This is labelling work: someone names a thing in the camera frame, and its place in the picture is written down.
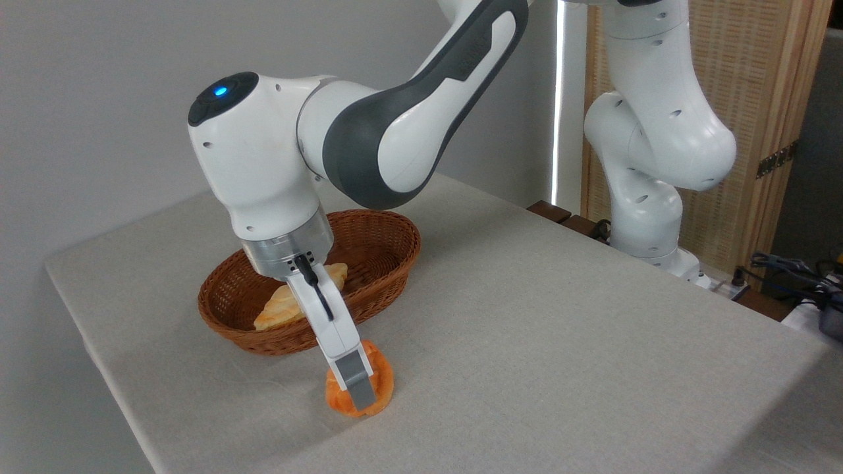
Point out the wooden folding screen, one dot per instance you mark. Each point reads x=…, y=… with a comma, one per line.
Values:
x=757, y=72

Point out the orange round braided bread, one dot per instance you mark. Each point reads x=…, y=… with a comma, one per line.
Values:
x=383, y=382

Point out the metal screen hinge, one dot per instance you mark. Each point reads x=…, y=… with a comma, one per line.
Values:
x=777, y=160

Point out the white power strip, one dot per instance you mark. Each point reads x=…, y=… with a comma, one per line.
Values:
x=721, y=286

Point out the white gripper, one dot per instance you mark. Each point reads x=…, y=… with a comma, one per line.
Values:
x=329, y=316

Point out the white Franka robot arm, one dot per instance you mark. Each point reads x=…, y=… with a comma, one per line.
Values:
x=276, y=158

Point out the pale yellow croissant bread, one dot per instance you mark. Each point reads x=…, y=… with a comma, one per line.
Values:
x=280, y=308

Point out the grey tablecloth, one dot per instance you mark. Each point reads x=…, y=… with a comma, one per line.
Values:
x=560, y=342

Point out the brown wicker oval basket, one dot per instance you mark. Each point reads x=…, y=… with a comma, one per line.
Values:
x=382, y=243

